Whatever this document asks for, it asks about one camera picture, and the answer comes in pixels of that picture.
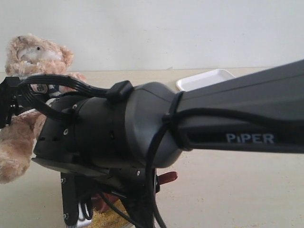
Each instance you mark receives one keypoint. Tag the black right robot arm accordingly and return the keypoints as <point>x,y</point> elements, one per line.
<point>115,144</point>

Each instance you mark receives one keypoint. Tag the beige teddy bear striped sweater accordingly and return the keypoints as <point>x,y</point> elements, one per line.
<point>28,55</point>

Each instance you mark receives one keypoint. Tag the round steel bowl of millet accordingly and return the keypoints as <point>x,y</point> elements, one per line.
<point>105,217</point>

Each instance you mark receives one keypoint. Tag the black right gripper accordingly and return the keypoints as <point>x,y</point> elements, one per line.
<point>130,193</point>

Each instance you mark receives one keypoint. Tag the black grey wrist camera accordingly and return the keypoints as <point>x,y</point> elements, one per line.
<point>76,200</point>

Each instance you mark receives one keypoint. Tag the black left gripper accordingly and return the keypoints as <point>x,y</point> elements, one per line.
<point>19,94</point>

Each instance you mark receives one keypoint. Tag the white rectangular plastic tray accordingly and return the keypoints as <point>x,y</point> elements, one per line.
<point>204,79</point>

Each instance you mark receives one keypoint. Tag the dark red wooden spoon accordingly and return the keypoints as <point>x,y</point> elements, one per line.
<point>166,177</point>

